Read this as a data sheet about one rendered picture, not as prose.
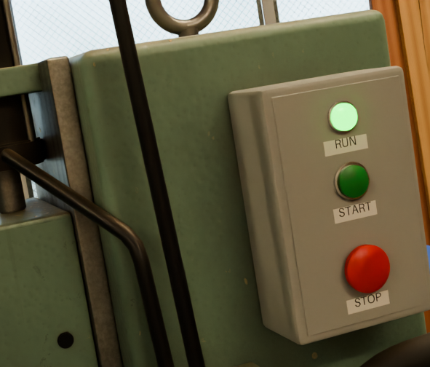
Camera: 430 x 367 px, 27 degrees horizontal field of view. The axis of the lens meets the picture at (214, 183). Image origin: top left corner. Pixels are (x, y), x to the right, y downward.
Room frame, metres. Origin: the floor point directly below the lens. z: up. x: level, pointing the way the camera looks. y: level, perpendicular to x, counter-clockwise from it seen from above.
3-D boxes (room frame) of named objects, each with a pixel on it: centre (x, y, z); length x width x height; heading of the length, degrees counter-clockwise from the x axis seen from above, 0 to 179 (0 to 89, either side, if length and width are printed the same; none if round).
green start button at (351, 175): (0.55, -0.08, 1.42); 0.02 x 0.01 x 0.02; 109
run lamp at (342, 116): (0.55, -0.08, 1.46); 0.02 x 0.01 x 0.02; 109
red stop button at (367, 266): (0.55, -0.09, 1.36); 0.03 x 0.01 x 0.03; 109
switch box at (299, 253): (0.59, -0.07, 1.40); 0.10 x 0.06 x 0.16; 109
